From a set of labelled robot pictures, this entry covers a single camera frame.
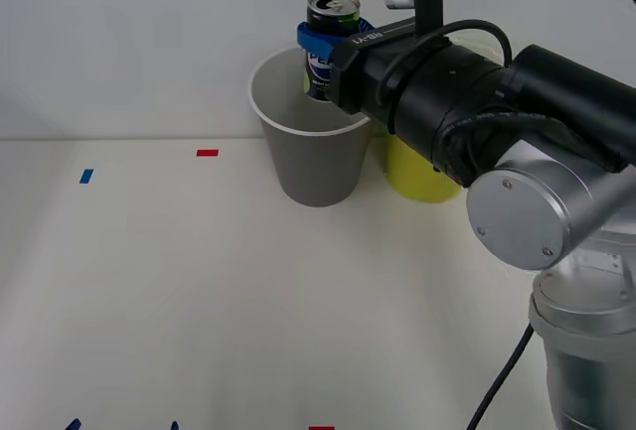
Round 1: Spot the black cable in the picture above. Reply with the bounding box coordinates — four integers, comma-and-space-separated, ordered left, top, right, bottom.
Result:
463, 323, 537, 430

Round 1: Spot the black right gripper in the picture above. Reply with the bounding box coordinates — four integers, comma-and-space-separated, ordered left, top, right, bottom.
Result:
296, 16, 419, 129

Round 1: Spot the grey plastic waste bin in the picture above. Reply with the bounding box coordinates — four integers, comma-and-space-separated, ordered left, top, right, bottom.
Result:
247, 44, 374, 209

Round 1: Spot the black and blue drink can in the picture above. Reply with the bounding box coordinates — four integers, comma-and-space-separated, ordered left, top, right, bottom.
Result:
303, 0, 363, 103

